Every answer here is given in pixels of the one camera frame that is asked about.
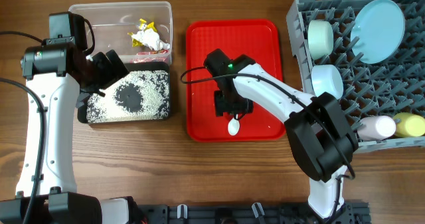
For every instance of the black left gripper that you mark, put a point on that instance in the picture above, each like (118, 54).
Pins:
(108, 70)

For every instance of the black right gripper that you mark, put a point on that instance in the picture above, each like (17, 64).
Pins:
(247, 107)

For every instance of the white plastic spoon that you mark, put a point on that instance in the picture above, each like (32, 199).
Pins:
(234, 125)

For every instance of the white tissue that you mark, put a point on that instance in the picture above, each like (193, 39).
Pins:
(150, 39)

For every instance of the red snack wrapper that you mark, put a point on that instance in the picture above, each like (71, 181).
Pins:
(153, 52)

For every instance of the yellow snack wrapper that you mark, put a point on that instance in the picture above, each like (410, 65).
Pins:
(143, 27)

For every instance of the light blue bowl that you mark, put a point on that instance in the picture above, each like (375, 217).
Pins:
(326, 78)

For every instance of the pale green bowl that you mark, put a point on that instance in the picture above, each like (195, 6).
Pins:
(319, 39)

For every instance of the light blue plate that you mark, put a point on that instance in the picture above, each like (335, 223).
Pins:
(378, 31)

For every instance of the yellow plastic cup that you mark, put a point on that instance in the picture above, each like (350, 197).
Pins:
(409, 125)

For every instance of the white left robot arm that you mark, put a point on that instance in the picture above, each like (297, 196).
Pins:
(60, 72)

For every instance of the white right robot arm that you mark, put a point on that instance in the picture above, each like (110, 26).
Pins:
(321, 139)

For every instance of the grey dishwasher rack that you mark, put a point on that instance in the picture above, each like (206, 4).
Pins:
(387, 88)

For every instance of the black plastic bin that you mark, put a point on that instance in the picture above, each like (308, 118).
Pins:
(167, 111)

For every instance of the white rice pile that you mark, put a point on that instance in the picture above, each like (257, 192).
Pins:
(152, 94)

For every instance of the clear plastic bin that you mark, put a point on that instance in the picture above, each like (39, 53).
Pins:
(111, 23)

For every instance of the red plastic tray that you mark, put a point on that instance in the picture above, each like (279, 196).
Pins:
(256, 38)

